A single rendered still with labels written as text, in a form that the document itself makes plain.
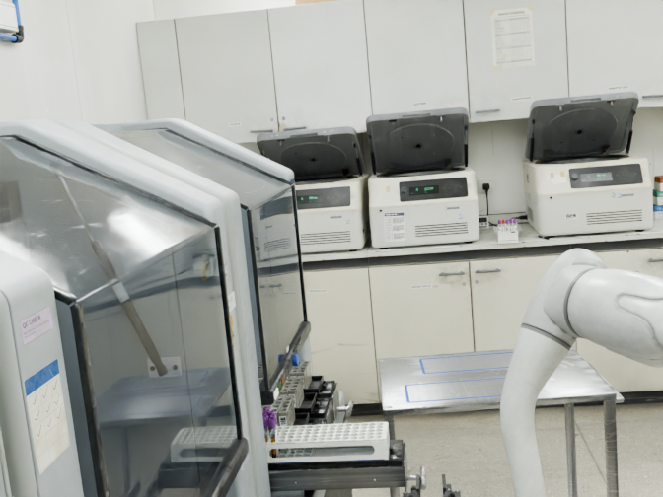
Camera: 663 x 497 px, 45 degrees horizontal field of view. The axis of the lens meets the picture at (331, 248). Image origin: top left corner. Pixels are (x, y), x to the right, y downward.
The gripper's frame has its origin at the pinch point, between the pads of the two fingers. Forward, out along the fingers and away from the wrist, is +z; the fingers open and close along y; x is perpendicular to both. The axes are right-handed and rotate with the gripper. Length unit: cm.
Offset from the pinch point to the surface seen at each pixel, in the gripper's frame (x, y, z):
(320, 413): -7.0, 28.2, 29.5
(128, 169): -77, 50, -27
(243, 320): -44, 35, -12
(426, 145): -65, -5, 271
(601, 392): -7, -44, 34
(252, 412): -24.2, 35.5, -13.1
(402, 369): -7, 7, 62
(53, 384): -58, 35, -93
